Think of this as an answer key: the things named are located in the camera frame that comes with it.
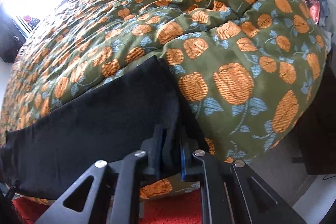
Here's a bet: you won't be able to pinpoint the green orange floral bedspread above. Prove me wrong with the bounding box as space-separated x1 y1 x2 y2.
0 0 328 205

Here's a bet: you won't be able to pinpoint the red fleece garment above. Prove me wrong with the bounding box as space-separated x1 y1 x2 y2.
13 190 202 223

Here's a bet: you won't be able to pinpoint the black pants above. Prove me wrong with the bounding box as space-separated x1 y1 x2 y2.
1 57 208 200

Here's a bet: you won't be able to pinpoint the dark furniture right of bed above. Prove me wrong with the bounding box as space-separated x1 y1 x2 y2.
292 52 335 175

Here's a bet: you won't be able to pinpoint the dark clothes hanging by window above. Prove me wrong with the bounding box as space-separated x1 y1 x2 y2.
0 6 26 64

